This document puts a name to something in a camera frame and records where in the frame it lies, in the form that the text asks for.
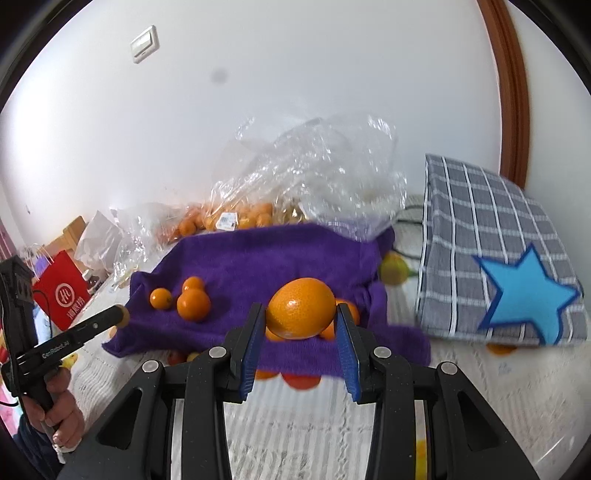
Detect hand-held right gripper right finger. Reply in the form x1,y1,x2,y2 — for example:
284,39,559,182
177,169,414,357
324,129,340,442
335,305,541,480

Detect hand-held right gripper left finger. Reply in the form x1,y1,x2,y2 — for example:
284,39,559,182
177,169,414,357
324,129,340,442
60,302,267,480

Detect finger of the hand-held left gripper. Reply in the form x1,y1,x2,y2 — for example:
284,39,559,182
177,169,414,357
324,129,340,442
68,306,123,348

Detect cluster of oranges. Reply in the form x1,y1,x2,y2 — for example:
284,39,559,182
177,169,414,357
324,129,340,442
166,348,322,391

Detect big round orange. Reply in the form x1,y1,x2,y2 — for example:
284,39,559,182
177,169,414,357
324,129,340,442
266,277,336,341

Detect purple towel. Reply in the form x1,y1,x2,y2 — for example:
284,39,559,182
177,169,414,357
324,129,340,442
102,223,432,377

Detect person's left forearm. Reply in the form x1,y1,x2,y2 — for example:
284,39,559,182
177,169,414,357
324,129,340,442
16,401,63,478

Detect person's left hand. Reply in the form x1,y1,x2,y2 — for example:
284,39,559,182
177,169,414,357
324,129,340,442
44,368,86,452

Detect red paper bag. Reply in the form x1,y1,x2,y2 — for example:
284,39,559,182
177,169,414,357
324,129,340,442
23,244,93,330

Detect white plastic bag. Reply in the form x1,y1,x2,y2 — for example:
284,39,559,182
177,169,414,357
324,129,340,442
74,210,123,273

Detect brown cardboard box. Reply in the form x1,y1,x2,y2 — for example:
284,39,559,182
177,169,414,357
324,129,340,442
51,216,88,259

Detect crumpled clear plastic bag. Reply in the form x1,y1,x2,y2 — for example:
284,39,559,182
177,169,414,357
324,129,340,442
113,203,185,278

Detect heap of bagged oranges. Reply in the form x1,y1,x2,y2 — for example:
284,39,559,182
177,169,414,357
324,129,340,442
166,200,315,243

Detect fruit print tablecloth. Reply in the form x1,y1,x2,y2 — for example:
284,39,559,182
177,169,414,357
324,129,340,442
60,194,591,480

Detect large clear plastic bag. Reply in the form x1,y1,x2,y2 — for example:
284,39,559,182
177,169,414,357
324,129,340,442
210,115,409,243

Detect grey checked bag blue star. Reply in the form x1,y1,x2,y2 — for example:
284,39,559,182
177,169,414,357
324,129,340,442
413,154,589,347

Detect white light switch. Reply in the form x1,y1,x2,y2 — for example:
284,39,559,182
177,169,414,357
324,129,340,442
129,25,160,64

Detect brown wooden door frame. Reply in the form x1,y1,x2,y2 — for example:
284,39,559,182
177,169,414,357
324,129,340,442
475,0,531,188

